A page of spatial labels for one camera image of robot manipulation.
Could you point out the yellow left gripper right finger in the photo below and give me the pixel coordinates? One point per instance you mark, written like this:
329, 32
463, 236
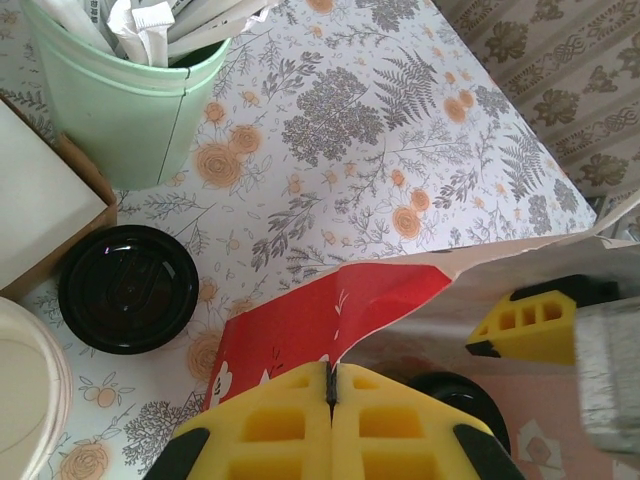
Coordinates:
390, 430

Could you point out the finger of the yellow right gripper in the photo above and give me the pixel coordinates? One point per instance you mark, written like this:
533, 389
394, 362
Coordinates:
535, 330

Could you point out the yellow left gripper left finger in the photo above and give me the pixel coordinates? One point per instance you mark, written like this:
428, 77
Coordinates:
270, 430

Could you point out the black plastic cup lid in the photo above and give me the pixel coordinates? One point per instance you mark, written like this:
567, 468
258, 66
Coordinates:
460, 400
127, 290

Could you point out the red white paper bag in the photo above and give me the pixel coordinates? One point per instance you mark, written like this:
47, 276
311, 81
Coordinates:
310, 310

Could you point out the brown cardboard napkin tray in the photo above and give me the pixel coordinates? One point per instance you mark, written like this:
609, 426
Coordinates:
90, 200

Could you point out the white napkin stack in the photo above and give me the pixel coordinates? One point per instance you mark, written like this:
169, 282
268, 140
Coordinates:
40, 200

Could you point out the mint green straw holder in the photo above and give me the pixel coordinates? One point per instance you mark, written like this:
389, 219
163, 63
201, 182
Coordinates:
115, 125

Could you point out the white wrapped straw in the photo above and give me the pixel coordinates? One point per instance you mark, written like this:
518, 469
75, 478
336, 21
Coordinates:
200, 30
145, 30
85, 20
260, 12

